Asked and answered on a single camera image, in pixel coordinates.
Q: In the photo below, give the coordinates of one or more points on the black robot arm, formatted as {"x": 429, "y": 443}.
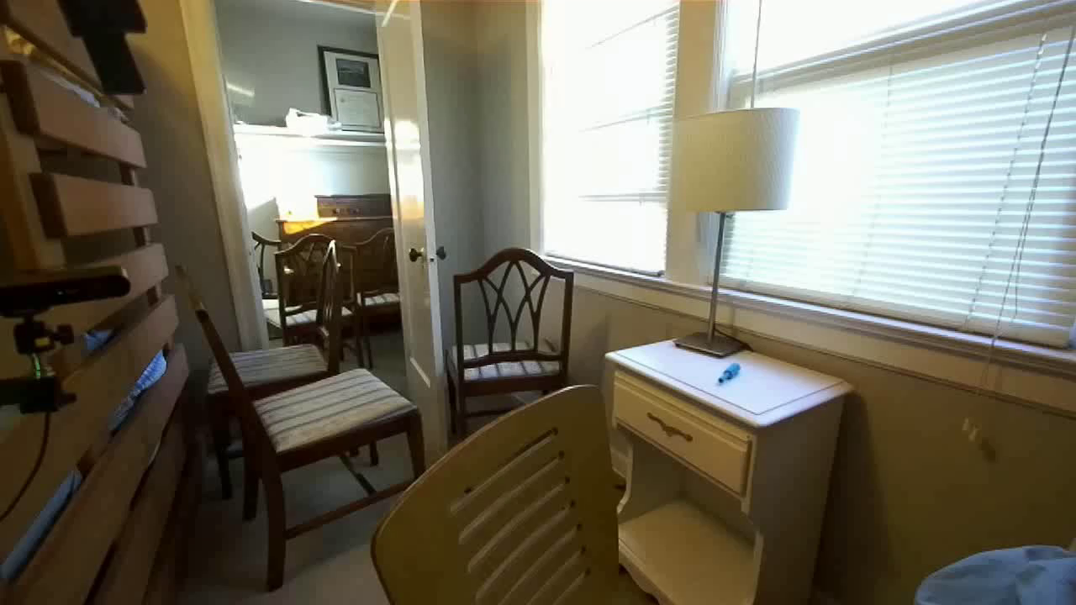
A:
{"x": 105, "y": 37}

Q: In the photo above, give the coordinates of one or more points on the dark chair with arched back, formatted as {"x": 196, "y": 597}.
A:
{"x": 508, "y": 369}

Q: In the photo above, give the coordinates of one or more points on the dark wooden dining chair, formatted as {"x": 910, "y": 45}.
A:
{"x": 374, "y": 279}

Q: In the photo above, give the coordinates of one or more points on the dark chair with striped seat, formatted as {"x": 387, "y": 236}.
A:
{"x": 323, "y": 408}
{"x": 269, "y": 366}

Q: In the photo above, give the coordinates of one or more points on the dark door knob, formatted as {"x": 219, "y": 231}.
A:
{"x": 425, "y": 254}

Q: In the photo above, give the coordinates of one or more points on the white room door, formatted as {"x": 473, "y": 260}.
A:
{"x": 416, "y": 169}

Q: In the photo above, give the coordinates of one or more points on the narrow white window blind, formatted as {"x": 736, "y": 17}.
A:
{"x": 609, "y": 136}

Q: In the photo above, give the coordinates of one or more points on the bright blue marker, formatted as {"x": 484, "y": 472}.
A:
{"x": 727, "y": 373}

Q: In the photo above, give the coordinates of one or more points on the dark wooden table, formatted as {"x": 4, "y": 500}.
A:
{"x": 348, "y": 212}

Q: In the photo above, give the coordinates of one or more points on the table lamp with white shade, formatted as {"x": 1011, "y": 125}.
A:
{"x": 733, "y": 155}

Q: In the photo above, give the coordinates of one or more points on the white mantel shelf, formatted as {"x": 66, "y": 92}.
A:
{"x": 306, "y": 169}

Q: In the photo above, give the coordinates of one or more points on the black framed picture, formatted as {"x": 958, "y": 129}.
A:
{"x": 351, "y": 90}

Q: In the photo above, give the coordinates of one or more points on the white wooden nightstand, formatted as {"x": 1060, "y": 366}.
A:
{"x": 783, "y": 472}

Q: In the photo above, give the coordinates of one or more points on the wide white window blind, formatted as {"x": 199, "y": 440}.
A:
{"x": 920, "y": 191}

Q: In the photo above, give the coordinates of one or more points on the light wooden dresser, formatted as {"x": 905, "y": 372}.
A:
{"x": 78, "y": 472}

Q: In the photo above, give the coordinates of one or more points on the light blue cloth bundle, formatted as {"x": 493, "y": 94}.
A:
{"x": 996, "y": 577}

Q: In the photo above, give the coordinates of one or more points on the black camera on mount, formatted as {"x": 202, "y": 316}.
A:
{"x": 54, "y": 290}

